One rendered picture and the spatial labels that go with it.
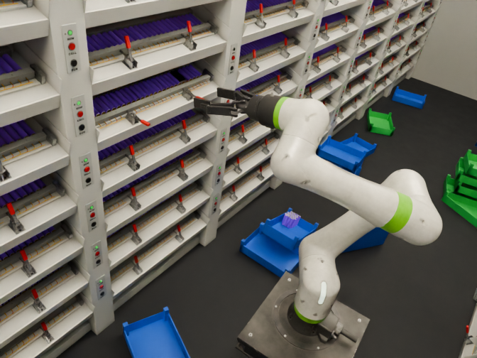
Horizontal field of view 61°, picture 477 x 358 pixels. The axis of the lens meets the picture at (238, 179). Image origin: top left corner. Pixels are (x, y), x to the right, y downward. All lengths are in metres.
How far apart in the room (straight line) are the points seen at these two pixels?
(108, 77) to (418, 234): 0.97
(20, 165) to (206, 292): 1.15
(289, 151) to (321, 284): 0.53
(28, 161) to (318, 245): 0.97
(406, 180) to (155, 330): 1.22
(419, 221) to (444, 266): 1.44
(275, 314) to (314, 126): 0.78
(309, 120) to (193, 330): 1.18
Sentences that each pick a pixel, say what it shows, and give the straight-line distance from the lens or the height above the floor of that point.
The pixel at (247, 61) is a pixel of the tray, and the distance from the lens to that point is 1.92.
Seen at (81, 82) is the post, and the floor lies 1.14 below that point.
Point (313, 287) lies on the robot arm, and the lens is 1.40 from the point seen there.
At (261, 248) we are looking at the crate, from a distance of 2.28.
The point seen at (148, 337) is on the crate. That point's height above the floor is 0.00.
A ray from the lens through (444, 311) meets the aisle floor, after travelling 2.41.
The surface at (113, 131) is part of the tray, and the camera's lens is 1.36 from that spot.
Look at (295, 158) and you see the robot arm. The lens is 1.05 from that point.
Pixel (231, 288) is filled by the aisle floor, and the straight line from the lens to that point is 2.09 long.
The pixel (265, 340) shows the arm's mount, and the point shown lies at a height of 0.35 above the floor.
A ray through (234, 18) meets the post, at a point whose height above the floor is 1.20.
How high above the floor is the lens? 1.65
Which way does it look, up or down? 37 degrees down
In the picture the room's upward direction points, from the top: 9 degrees clockwise
